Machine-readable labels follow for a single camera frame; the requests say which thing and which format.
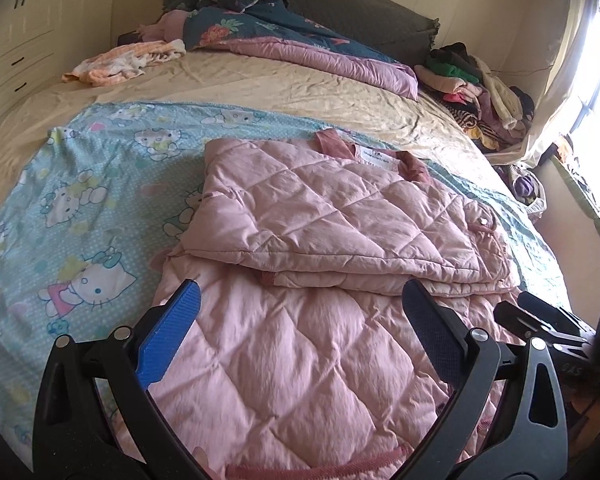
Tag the basket of dark clothes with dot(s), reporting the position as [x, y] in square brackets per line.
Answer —
[525, 187]

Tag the peach and white crumpled cloth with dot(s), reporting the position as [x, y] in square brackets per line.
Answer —
[120, 60]

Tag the pile of mixed clothes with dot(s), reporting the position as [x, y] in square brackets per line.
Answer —
[460, 85]

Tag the pink pillow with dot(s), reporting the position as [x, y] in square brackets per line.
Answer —
[165, 25]

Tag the dark floral quilt, pink lining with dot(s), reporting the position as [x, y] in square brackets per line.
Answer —
[290, 30]

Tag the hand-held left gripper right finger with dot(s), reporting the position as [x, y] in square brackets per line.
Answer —
[429, 326]

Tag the clutter on window sill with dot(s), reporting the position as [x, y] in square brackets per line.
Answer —
[587, 185]

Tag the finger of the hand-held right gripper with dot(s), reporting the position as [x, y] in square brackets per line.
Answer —
[522, 320]
[555, 312]

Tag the blue cartoon cat printed sheet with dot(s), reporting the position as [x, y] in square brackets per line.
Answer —
[80, 200]

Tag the bed with beige sheet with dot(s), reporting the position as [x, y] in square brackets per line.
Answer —
[260, 85]

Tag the dark flat object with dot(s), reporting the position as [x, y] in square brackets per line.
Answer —
[129, 39]

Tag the cream wardrobe with drawers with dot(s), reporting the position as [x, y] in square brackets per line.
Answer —
[35, 25]

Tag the cream curtain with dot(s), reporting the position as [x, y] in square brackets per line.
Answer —
[565, 60]

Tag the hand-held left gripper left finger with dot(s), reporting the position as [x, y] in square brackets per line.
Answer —
[171, 324]

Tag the pink quilted jacket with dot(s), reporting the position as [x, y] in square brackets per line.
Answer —
[305, 360]

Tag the grey padded headboard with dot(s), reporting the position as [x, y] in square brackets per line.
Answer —
[360, 10]

